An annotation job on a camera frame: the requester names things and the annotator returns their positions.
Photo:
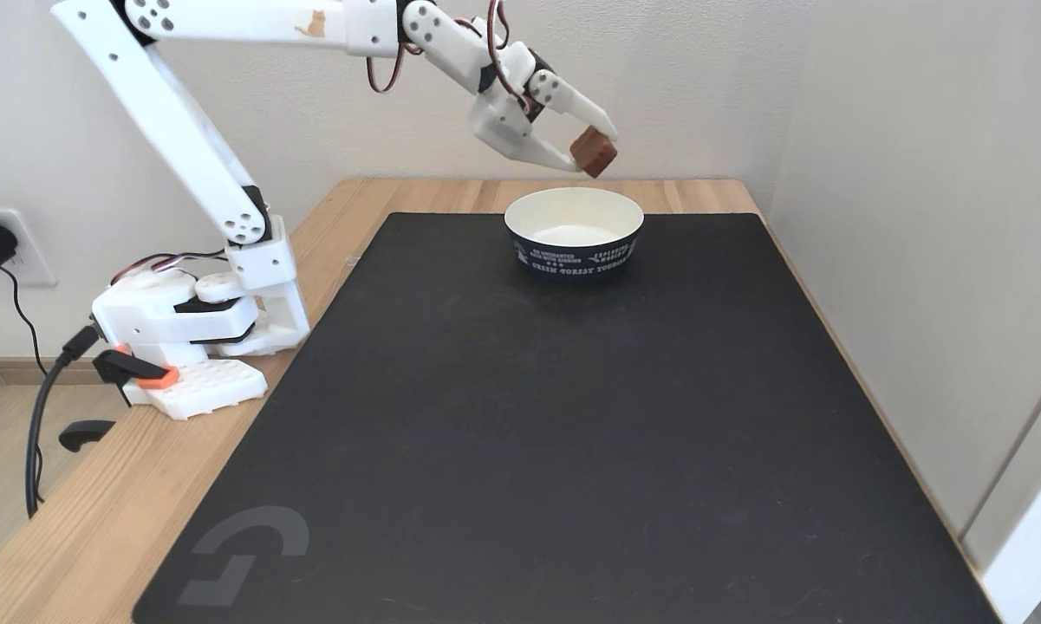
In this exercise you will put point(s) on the brown cube toy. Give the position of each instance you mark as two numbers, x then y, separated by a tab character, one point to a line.
593	152

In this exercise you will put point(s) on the navy and white paper bowl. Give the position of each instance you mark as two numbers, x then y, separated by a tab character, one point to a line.
572	251

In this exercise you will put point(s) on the black desk mat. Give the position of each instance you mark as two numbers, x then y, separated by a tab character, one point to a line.
615	485

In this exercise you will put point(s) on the black and orange clamp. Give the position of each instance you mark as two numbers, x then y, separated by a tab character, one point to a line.
130	368

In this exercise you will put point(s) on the white wall outlet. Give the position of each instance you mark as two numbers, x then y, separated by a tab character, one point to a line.
33	256

